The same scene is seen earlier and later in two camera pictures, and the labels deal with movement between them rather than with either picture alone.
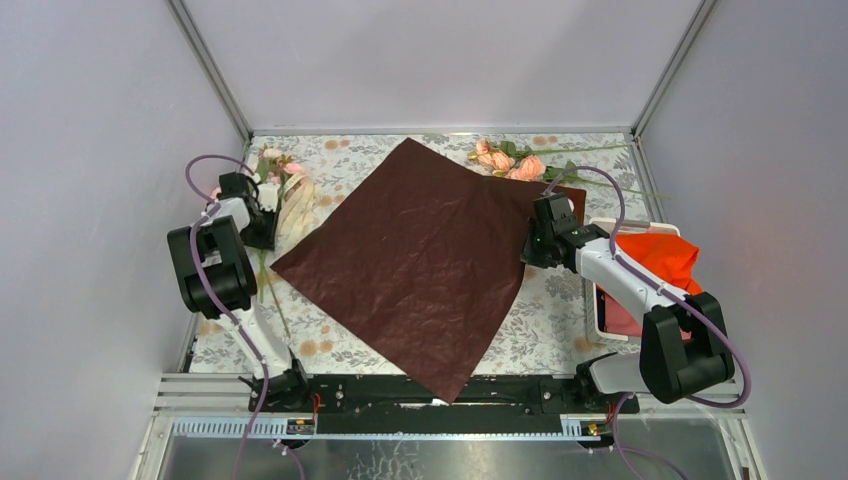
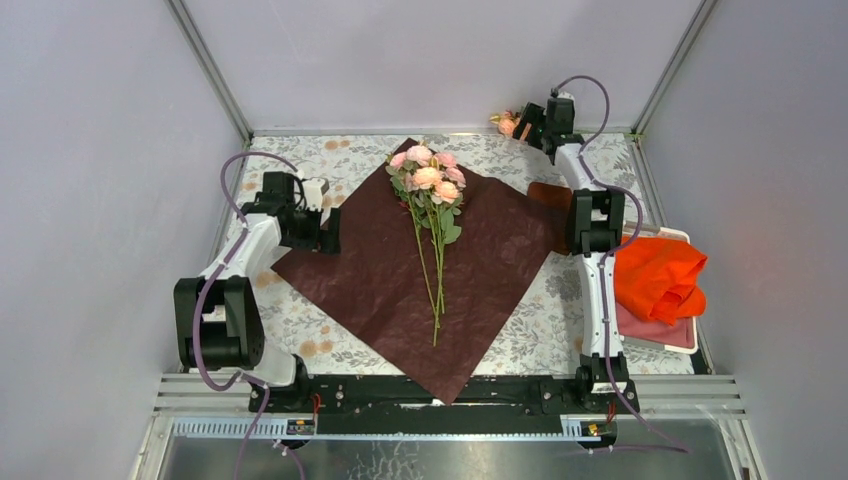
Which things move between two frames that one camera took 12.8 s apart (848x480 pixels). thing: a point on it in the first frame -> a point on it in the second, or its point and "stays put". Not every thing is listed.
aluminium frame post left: (213, 71) stays put
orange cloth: (671, 256) stays put
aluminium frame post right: (704, 10) stays put
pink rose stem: (271, 164) -> (428, 185)
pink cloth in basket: (620, 321) stays put
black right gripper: (528, 254) -> (531, 115)
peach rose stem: (517, 163) -> (506, 121)
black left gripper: (267, 240) -> (325, 241)
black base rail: (493, 404) stays put
